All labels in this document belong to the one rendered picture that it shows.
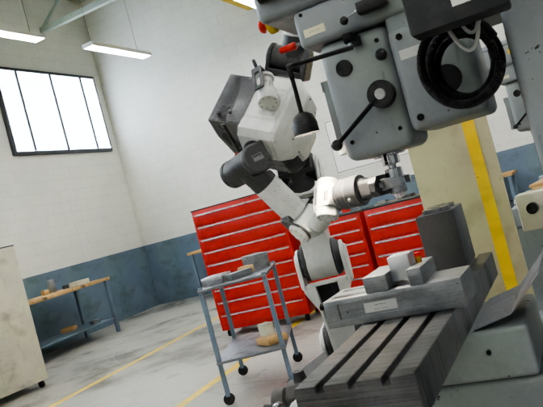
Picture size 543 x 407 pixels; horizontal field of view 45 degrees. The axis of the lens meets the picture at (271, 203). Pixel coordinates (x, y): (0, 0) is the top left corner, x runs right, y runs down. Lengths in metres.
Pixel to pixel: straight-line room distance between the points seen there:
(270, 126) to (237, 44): 10.06
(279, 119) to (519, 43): 0.89
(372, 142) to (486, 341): 0.56
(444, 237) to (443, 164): 1.45
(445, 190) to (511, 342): 1.96
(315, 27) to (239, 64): 10.37
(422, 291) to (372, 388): 0.45
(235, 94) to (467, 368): 1.18
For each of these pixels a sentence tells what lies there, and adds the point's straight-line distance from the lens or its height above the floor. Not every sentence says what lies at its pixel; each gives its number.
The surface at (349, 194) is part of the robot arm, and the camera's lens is 1.84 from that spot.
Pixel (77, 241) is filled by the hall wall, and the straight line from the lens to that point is 11.97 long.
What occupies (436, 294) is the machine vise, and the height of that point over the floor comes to 0.96.
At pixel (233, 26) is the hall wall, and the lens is 12.26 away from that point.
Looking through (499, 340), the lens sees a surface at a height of 0.81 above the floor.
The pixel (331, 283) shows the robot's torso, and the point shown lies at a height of 0.92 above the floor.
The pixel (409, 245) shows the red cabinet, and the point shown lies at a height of 0.57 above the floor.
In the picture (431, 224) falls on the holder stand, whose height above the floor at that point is 1.07.
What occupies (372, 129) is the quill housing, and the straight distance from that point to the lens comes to 1.73.
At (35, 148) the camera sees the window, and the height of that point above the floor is 3.23.
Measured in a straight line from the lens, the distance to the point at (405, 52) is 1.70.
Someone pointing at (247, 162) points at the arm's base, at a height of 1.41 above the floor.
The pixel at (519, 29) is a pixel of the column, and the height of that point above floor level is 1.48.
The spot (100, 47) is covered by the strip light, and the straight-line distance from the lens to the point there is 10.61.
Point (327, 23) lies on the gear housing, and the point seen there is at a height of 1.67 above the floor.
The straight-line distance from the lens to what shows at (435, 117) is 1.67.
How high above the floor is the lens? 1.25
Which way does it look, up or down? 1 degrees up
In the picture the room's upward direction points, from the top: 15 degrees counter-clockwise
